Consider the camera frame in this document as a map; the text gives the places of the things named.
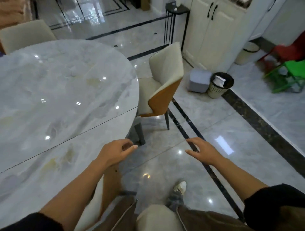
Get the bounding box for cream slotted trash bin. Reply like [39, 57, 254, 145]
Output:
[207, 72, 235, 100]

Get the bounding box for person's grey trousers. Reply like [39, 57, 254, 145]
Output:
[166, 188, 186, 212]

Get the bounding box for person's left forearm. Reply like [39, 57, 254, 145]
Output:
[39, 159, 112, 231]

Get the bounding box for person's cream top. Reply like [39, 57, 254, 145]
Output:
[136, 204, 184, 231]

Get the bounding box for white crumpled paper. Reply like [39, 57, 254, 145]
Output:
[213, 75, 226, 88]

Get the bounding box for person's white shoe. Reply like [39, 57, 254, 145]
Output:
[173, 180, 187, 195]

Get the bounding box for green plastic stool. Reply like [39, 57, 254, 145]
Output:
[263, 59, 305, 94]

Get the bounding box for red plastic stool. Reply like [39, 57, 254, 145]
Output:
[257, 31, 305, 72]

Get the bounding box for cream round bin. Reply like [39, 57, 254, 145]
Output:
[234, 41, 261, 66]

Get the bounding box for person's left hand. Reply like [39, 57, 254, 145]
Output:
[96, 138, 139, 169]

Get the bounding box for person's black shirt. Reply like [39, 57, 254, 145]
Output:
[0, 183, 305, 231]

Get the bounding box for grey marble dining table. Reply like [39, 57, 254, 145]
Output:
[0, 39, 146, 223]

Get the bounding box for cream orange chair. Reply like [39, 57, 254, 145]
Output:
[73, 164, 123, 231]
[136, 42, 184, 131]
[0, 19, 57, 55]

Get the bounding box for grey cube ottoman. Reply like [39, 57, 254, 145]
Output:
[186, 68, 213, 94]

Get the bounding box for person's brown vest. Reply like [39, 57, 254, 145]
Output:
[91, 195, 305, 231]

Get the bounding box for person's right forearm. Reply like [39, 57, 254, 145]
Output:
[214, 157, 268, 203]

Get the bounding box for person's right hand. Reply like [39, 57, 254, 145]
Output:
[185, 137, 225, 167]

